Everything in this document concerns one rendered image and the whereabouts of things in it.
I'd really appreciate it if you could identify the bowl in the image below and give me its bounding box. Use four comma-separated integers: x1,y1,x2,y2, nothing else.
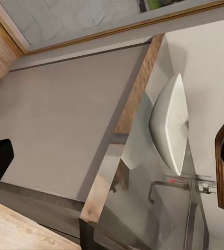
148,72,189,175

